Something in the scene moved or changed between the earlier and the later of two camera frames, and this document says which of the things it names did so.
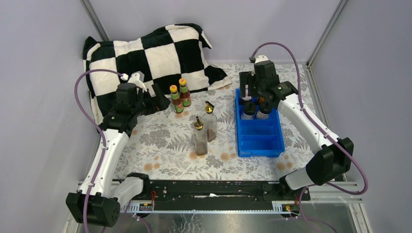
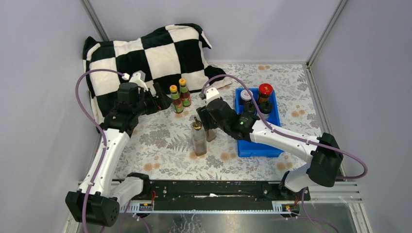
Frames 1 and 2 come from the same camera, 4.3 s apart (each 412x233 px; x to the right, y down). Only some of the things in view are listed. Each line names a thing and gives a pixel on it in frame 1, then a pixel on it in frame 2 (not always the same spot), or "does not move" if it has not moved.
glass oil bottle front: [200, 138] does not move
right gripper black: [246, 78] -> [204, 114]
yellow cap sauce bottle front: [177, 104] does not move
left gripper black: [160, 103] does not move
